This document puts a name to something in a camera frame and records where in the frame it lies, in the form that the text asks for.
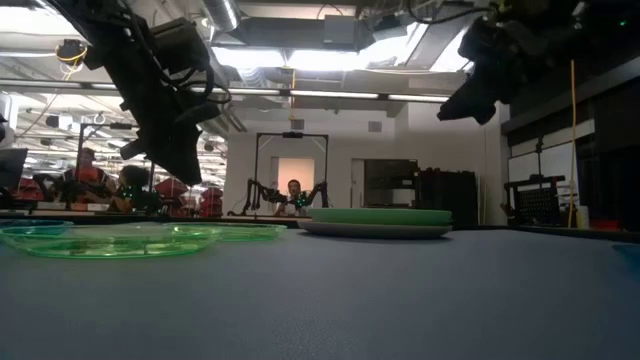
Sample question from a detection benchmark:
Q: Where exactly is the stack of green grey plates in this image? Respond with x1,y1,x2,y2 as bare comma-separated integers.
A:
297,220,454,240

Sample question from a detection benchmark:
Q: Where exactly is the clear blue plastic plate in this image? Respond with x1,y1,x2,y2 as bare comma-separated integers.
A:
0,218,75,236

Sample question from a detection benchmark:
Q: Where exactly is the black background gantry frame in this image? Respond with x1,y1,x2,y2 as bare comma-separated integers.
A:
253,131,331,217

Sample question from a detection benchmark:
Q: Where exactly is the green plate stack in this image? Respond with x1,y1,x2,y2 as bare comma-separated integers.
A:
306,207,454,228

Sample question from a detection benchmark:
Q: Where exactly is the black cabinet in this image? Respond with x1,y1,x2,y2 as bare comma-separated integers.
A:
413,167,479,229

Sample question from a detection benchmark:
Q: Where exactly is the clear green plastic plate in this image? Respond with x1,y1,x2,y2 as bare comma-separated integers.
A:
0,224,222,260
164,222,288,244

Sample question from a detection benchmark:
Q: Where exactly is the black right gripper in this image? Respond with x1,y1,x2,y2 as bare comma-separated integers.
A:
436,15,552,126

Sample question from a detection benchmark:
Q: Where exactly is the person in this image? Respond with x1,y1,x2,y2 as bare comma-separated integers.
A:
112,164,157,214
62,147,117,202
273,178,314,217

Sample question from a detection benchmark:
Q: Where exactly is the ceiling strip light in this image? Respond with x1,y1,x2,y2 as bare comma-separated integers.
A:
387,93,452,104
227,88,282,97
289,90,381,100

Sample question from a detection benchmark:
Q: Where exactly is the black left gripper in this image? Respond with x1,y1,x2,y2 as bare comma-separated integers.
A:
99,52,224,186

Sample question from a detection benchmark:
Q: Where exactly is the black pegboard stand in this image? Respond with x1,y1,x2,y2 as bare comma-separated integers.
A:
502,173,569,228

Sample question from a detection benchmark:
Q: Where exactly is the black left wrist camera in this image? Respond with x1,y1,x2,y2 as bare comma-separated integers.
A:
149,17,212,76

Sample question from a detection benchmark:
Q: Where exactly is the blue table mat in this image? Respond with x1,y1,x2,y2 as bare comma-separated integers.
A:
0,227,640,360

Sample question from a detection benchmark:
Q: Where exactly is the dark computer monitor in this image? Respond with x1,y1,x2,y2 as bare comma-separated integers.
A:
0,147,29,191

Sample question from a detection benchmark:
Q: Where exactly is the silver ventilation duct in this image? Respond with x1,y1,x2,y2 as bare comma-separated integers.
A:
199,0,243,33

